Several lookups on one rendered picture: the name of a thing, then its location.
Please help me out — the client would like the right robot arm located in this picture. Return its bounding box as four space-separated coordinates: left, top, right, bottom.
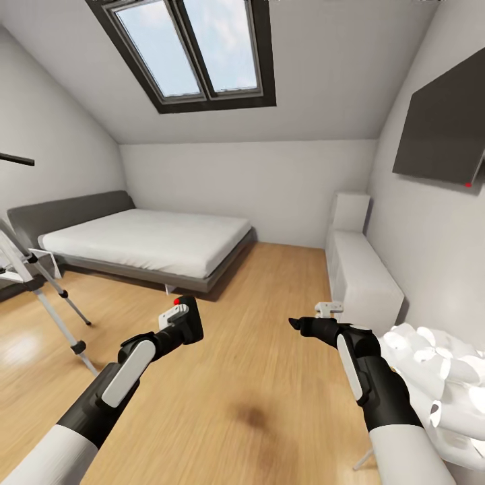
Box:
288 302 457 485

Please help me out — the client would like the digital camera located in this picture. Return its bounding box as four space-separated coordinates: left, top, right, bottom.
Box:
173 295 204 345

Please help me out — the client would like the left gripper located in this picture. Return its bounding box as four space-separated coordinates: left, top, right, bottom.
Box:
162 319 195 352

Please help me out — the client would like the camera tripod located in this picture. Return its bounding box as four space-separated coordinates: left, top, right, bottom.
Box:
0 153 99 377

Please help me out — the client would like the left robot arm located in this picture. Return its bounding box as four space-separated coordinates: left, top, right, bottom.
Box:
0 304 195 485

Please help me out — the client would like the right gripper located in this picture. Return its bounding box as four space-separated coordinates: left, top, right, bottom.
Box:
288 317 337 346

